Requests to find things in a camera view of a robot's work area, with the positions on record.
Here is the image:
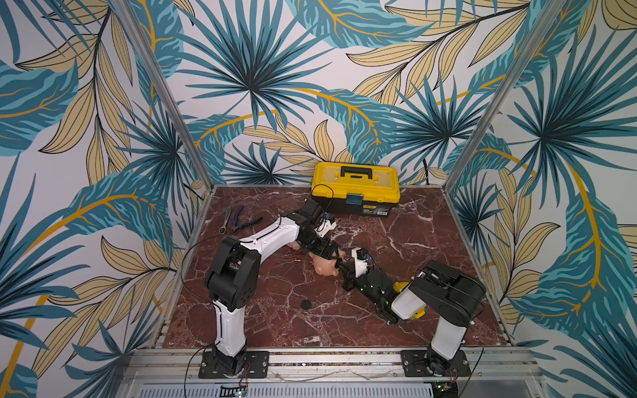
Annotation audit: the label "dark pink piggy bank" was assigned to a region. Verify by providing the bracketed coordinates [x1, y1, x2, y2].
[309, 252, 338, 277]

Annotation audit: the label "aluminium corner post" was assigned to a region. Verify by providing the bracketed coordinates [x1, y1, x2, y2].
[113, 0, 214, 192]
[442, 0, 566, 195]

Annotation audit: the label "yellow black plastic toolbox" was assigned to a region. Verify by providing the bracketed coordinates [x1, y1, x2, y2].
[311, 162, 401, 217]

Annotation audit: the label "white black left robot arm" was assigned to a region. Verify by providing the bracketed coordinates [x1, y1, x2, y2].
[206, 212, 341, 360]

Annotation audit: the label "right aluminium corner post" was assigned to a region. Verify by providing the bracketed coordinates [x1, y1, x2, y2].
[442, 0, 566, 195]

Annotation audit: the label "aluminium front rail frame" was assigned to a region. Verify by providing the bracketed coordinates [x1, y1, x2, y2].
[116, 347, 549, 397]

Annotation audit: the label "left aluminium corner post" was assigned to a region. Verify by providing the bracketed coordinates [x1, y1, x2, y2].
[113, 0, 214, 192]

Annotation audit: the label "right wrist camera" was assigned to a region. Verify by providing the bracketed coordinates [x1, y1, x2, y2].
[351, 248, 373, 278]

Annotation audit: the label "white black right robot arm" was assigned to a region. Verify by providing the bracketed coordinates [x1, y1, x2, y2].
[336, 260, 486, 366]

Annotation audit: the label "yellow piggy bank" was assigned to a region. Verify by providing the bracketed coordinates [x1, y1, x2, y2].
[391, 282, 426, 320]

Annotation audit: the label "blue handled pliers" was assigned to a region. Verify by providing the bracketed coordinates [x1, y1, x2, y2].
[232, 206, 263, 233]

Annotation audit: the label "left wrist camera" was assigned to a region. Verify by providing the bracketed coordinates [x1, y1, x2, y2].
[299, 198, 337, 237]

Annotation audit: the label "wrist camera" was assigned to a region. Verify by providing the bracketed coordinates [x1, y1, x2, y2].
[299, 198, 337, 237]
[351, 248, 373, 278]

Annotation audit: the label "green handled wrench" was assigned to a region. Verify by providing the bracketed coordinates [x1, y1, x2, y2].
[219, 207, 232, 235]

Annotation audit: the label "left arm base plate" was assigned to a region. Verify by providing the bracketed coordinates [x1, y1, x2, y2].
[198, 349, 270, 380]

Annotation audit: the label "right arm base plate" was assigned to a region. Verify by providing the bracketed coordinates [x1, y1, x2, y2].
[400, 349, 471, 378]

